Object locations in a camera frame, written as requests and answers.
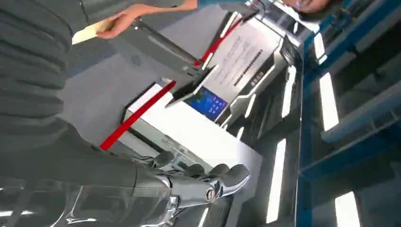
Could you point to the person's left hand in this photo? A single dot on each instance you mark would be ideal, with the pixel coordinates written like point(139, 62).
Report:
point(123, 20)

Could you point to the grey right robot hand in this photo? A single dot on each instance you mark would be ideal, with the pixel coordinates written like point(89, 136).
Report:
point(94, 175)

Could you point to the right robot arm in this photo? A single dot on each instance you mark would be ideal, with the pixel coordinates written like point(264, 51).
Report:
point(31, 62)

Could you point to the grey laptop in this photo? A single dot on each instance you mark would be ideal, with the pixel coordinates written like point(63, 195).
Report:
point(166, 50)

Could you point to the red strip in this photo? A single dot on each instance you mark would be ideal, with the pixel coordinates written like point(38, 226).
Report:
point(134, 117)

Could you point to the grey panel with round logo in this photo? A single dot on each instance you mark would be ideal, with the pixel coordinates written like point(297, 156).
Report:
point(94, 94)

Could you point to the white kiosk with screen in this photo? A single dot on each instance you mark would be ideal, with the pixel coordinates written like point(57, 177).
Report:
point(200, 137)

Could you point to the white paper notice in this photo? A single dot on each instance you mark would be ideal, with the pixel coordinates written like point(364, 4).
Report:
point(238, 59)

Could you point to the white ceiling light strip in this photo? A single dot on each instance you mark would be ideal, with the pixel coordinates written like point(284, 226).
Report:
point(319, 47)
point(288, 91)
point(347, 210)
point(329, 101)
point(276, 181)

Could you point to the person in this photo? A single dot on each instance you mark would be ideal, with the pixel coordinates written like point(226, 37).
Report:
point(308, 4)

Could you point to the blue steel frame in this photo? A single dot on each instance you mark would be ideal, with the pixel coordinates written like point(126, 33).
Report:
point(304, 125)

